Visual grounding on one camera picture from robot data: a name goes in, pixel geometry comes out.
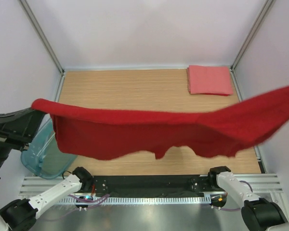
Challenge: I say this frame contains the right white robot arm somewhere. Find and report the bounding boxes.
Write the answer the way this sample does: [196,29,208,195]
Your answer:
[207,166,289,231]

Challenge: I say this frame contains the slotted cable duct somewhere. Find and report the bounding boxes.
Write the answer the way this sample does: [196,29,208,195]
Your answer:
[55,195,211,205]

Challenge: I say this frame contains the folded pink t shirt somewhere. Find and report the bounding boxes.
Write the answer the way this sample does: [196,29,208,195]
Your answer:
[187,65,233,96]

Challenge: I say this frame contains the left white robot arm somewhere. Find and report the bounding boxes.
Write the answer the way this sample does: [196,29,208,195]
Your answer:
[0,108,93,231]

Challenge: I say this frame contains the aluminium frame rail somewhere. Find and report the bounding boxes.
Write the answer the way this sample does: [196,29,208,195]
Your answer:
[18,0,65,74]

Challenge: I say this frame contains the teal plastic bin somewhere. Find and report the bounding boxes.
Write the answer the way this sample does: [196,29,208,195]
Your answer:
[21,119,77,180]

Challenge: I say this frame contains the dark red t shirt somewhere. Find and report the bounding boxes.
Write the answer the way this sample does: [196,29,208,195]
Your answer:
[32,86,289,160]

